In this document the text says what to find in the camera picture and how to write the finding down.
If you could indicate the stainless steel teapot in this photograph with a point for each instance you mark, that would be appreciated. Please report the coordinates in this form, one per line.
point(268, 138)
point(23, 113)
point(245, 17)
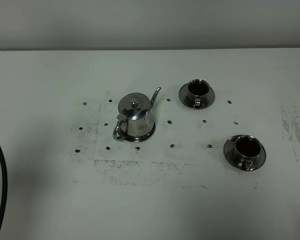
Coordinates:
point(135, 115)

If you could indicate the steel teapot saucer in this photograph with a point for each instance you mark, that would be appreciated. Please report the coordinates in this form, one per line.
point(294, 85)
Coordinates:
point(140, 138)

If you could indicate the far steel teacup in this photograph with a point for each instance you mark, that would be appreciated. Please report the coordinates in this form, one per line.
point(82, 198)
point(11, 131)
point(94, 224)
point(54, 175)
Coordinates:
point(199, 94)

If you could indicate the steel teacup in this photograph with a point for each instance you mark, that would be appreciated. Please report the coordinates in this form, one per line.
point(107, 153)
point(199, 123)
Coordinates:
point(199, 94)
point(247, 151)

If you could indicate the near steel teacup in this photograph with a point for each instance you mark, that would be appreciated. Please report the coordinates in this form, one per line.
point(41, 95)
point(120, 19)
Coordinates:
point(247, 151)

